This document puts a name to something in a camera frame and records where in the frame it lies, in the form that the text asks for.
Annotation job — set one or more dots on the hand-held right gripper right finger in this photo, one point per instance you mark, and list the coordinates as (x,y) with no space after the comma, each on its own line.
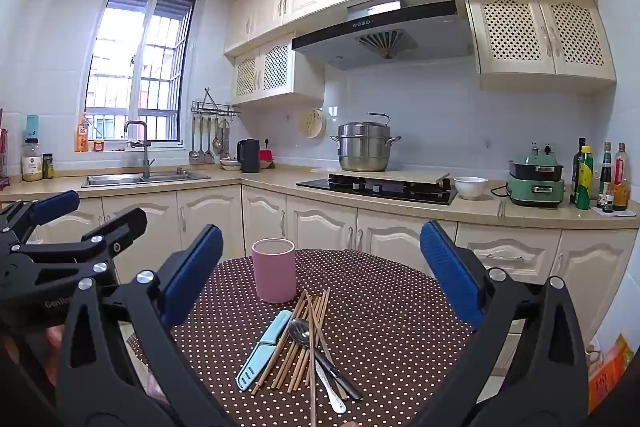
(450,272)

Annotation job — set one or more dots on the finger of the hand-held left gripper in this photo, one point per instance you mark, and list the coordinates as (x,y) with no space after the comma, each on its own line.
(120,229)
(57,204)

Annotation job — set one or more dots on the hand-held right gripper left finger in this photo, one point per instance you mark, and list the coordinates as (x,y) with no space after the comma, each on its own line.
(192,277)

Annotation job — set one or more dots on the pink utensil holder cup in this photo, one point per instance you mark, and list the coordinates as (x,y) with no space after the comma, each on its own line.
(272,274)

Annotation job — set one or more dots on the light blue sheathed knife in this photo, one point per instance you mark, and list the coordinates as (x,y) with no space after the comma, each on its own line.
(265,347)

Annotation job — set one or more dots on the bunch of wooden chopsticks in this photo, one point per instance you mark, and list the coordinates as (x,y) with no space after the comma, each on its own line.
(295,362)

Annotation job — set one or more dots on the white-lidded jar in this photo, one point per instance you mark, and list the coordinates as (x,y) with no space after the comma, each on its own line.
(32,162)

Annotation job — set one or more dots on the stainless steel sink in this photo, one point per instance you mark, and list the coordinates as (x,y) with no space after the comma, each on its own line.
(125,179)

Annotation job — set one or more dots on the small red jar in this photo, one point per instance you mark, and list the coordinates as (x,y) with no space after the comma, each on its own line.
(98,146)

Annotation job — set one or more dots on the orange bottle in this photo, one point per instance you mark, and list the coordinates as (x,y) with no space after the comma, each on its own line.
(82,137)

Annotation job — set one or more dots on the metal sink faucet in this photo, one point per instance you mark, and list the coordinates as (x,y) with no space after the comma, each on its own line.
(146,157)

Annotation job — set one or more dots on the white bowl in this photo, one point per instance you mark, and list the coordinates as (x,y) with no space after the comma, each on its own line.
(470,188)

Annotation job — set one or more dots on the brown polka dot tablecloth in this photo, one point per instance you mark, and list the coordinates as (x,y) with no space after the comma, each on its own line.
(380,332)

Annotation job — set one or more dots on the black gas stove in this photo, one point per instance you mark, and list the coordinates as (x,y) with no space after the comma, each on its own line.
(400,193)

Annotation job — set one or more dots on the hanging metal ladle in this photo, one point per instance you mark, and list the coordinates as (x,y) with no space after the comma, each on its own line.
(193,153)

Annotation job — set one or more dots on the green electric cooker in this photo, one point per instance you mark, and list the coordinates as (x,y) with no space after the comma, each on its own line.
(535,192)

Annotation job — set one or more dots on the stack of white dishes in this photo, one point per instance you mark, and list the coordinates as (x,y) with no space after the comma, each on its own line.
(230,164)

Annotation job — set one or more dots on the hanging metal skimmer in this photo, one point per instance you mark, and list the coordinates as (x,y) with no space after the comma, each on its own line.
(218,142)

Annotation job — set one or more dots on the black electric kettle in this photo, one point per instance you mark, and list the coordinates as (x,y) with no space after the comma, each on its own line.
(249,157)

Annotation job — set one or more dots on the cream base cabinets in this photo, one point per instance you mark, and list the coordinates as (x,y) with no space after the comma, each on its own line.
(320,222)

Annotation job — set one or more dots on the red container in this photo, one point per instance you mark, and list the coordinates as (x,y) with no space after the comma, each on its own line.
(266,157)

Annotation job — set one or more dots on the stainless steel steamer pot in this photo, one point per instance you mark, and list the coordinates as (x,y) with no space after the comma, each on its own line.
(362,152)

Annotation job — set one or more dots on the yellow-green bottle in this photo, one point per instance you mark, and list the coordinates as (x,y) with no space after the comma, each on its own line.
(584,187)

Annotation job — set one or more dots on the barred kitchen window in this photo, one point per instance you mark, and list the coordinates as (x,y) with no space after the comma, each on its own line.
(150,72)

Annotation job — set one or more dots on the dark oil bottle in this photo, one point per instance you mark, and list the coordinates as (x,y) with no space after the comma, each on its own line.
(577,167)

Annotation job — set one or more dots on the small dark bottle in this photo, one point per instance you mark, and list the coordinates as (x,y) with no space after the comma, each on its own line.
(607,203)

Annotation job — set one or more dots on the dark sauce bottle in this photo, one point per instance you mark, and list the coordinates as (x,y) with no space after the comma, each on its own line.
(605,172)

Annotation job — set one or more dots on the orange snack bag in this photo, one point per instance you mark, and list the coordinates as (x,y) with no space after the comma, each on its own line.
(607,377)

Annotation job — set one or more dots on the red label bottle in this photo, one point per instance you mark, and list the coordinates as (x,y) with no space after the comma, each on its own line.
(621,187)

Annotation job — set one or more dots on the grey range hood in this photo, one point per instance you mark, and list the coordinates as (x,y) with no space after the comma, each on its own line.
(400,29)

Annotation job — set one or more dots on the metal wall utensil rack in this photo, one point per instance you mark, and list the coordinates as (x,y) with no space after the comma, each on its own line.
(215,107)

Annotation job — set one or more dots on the round cream wall plate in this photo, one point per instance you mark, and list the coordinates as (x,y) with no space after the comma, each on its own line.
(312,123)

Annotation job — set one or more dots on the lattice-door wall cabinet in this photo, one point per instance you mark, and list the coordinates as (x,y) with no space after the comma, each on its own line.
(540,37)
(275,67)

